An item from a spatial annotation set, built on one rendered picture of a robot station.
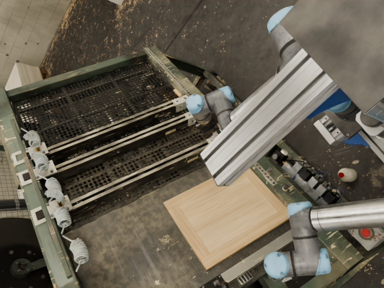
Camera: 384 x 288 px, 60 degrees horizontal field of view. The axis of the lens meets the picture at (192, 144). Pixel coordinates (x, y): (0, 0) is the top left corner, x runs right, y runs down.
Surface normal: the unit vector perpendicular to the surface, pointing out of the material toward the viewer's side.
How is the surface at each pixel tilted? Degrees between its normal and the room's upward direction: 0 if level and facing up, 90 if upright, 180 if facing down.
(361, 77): 0
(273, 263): 28
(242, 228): 55
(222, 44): 0
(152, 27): 0
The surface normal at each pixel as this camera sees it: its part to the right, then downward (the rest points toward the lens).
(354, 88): -0.69, -0.07
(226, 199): 0.02, -0.67
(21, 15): 0.43, 0.76
